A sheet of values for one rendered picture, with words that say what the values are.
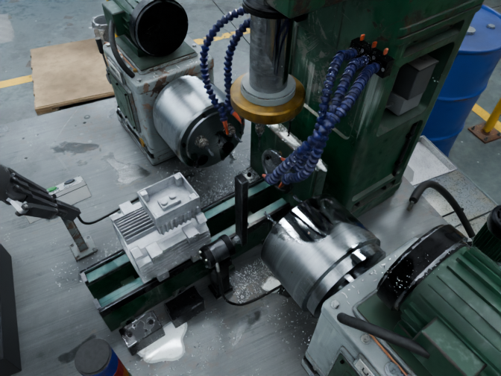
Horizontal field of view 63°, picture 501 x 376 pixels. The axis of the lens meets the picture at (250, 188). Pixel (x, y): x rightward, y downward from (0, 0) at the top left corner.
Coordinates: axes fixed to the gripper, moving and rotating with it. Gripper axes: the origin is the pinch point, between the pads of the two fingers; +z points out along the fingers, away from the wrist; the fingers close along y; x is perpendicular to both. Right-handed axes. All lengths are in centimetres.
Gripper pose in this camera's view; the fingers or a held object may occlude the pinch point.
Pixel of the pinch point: (64, 210)
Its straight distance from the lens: 101.1
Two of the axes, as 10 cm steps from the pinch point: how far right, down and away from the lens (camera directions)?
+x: -7.3, 6.8, 0.5
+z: 3.9, 3.5, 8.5
